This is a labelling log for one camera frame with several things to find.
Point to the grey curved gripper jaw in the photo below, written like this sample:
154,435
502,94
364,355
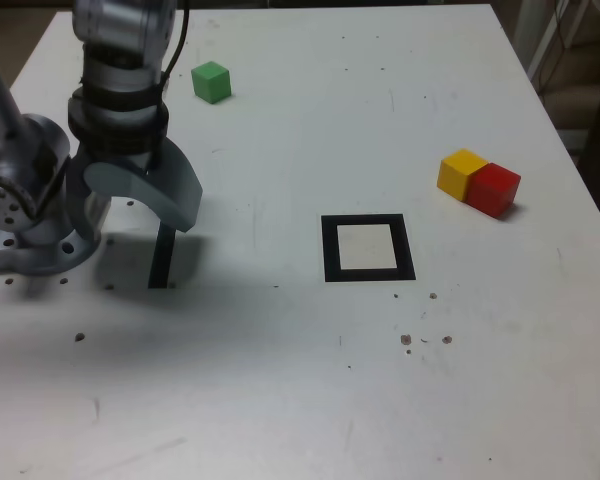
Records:
180,195
77,200

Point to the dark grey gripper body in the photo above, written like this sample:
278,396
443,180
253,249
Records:
140,162

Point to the green cube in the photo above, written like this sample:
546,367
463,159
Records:
210,85

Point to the yellow cube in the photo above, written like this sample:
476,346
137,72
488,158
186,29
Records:
455,175

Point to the red cube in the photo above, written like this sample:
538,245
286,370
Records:
492,192

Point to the black tape square outline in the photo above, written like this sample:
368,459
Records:
330,250

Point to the black tape strip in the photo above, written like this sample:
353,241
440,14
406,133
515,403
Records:
161,260

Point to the white background frame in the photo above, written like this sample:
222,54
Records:
540,50

